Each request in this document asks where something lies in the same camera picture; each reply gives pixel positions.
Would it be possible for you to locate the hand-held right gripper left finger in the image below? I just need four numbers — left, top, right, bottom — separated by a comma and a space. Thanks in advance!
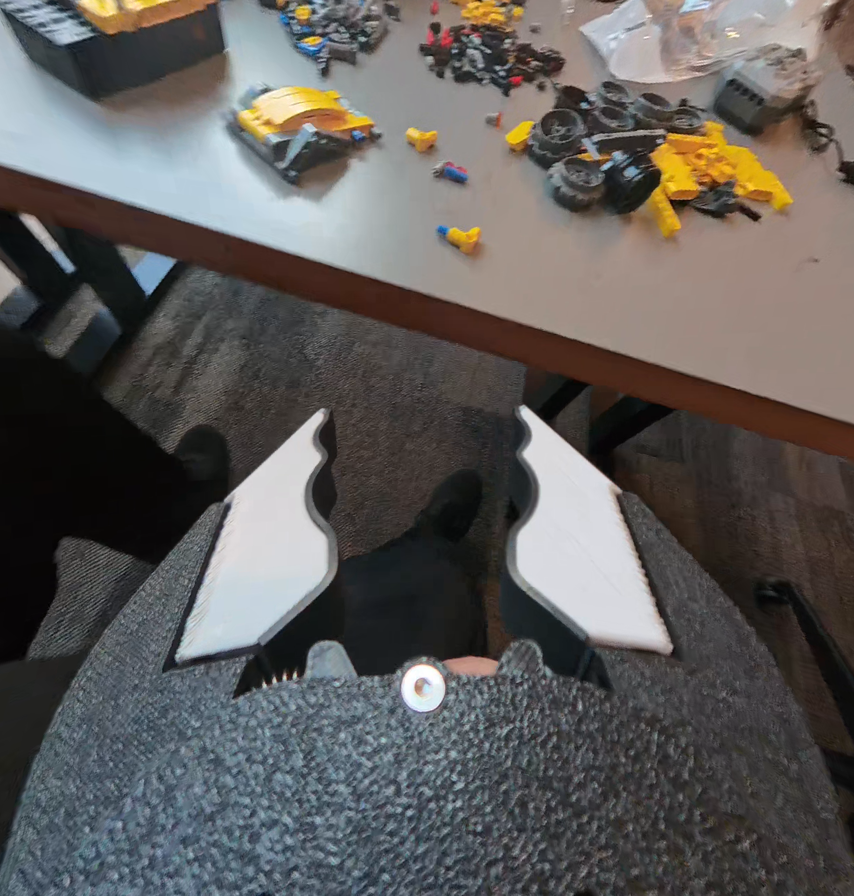
175, 409, 339, 665

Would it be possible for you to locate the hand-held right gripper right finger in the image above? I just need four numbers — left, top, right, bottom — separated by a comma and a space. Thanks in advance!
507, 405, 674, 655

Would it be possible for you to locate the person's black shoe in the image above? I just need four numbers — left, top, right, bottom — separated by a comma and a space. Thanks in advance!
416, 469, 485, 543
177, 425, 231, 484

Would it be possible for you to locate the black table leg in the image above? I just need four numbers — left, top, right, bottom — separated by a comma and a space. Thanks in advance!
0, 203, 190, 337
532, 378, 676, 456

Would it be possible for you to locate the yellow beam chassis assembly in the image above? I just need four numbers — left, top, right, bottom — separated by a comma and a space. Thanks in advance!
581, 120, 794, 239

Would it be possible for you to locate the yellow and grey brick assembly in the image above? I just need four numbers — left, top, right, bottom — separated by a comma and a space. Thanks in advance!
226, 84, 384, 185

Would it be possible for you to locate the grey battery box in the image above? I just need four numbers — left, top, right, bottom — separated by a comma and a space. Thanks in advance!
713, 43, 823, 135

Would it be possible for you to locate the pile of black red pieces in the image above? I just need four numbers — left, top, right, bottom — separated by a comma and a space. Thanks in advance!
419, 21, 567, 95

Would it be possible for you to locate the black and yellow brick assembly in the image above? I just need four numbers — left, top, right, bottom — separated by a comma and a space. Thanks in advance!
0, 0, 226, 100

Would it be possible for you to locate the empty clear plastic bag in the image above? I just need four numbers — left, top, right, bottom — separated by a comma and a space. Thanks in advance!
580, 0, 830, 84

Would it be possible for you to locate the pile of blue grey pieces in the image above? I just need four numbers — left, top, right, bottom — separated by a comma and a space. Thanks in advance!
279, 0, 400, 74

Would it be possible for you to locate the pile of yellow pieces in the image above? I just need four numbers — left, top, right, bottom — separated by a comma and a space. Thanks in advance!
461, 0, 527, 28

